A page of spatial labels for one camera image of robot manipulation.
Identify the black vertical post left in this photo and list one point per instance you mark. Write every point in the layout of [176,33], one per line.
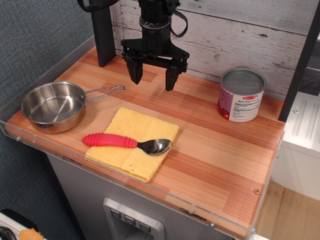
[103,35]

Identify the dark vertical post right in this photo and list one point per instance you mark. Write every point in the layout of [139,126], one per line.
[302,64]

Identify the yellow folded cloth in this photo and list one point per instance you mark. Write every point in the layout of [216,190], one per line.
[138,126]

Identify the orange object bottom left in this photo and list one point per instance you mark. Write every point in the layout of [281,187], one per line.
[30,234]

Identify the red handled metal spoon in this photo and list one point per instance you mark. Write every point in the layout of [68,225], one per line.
[154,147]

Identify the toy food can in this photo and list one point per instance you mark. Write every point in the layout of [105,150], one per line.
[240,94]

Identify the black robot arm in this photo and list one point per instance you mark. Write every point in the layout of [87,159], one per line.
[158,13]

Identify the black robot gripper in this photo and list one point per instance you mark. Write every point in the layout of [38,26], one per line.
[154,48]

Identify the clear acrylic table guard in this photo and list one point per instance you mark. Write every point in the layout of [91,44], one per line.
[217,171]

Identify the white toy sink unit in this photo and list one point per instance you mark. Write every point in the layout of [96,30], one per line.
[297,163]

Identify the stainless steel pan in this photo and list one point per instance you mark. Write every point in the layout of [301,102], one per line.
[57,107]

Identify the grey toy fridge cabinet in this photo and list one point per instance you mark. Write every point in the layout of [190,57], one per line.
[85,192]

